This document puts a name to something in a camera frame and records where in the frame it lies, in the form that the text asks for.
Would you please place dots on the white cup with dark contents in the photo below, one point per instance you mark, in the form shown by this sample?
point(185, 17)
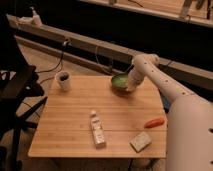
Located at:
point(63, 79)

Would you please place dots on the beige sponge block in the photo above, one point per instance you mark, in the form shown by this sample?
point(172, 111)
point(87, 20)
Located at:
point(140, 141)

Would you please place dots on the orange carrot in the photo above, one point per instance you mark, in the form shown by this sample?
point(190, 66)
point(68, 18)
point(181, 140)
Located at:
point(154, 123)

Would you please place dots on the white tube bottle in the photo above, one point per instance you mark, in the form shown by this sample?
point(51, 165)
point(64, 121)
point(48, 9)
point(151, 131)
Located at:
point(97, 130)

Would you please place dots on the white spray bottle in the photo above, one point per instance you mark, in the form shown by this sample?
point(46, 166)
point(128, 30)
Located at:
point(36, 18)

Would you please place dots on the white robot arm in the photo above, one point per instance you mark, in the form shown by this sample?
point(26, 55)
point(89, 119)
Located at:
point(189, 144)

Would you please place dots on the white plug with cable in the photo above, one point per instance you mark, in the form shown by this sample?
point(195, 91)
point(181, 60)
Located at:
point(60, 63)

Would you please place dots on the wooden table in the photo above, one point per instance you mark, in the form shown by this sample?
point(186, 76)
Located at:
point(64, 128)

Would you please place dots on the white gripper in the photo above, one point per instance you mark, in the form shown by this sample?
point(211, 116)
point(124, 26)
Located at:
point(135, 78)

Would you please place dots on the black office chair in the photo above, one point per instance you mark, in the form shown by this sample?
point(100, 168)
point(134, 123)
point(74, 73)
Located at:
point(18, 80)

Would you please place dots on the green ceramic bowl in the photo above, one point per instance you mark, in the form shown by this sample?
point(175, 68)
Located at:
point(119, 81)

